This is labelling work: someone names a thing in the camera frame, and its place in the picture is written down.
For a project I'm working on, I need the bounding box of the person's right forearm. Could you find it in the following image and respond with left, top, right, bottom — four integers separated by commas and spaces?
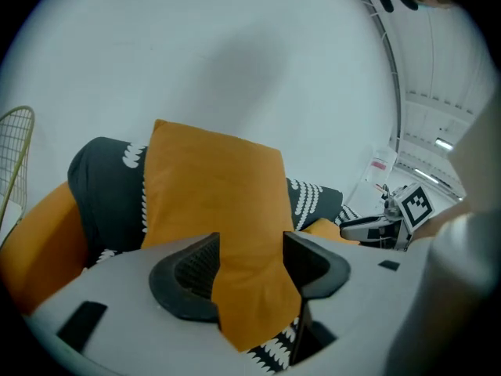
410, 201, 473, 244

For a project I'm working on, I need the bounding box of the person's white shirt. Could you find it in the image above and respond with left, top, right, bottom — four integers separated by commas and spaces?
385, 84, 501, 376

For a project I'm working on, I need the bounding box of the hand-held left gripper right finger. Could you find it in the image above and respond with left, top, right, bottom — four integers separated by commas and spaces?
282, 231, 434, 367

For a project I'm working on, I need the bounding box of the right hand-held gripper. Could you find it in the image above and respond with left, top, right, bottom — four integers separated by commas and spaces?
338, 183, 437, 252

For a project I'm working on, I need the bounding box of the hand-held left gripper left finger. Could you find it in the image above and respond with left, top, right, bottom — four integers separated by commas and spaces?
23, 231, 272, 376

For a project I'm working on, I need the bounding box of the orange sofa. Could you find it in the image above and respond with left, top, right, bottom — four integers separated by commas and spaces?
0, 136, 363, 371

